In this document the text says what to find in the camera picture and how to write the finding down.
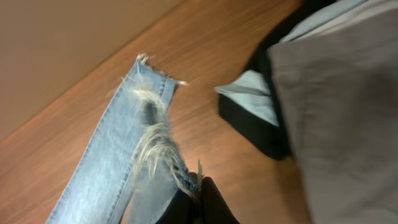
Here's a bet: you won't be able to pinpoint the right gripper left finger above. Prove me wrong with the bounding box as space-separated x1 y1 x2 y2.
156 172 202 224

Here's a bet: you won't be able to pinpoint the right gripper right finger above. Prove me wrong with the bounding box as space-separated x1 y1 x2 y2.
201 177 239 224

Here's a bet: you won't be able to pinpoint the light blue jeans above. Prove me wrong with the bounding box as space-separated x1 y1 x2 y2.
47 54 193 224

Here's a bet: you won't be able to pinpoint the black garment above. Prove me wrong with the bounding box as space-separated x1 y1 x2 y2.
218 1 334 160

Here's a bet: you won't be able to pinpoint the grey shorts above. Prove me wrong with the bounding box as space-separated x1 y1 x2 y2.
269 1 397 223

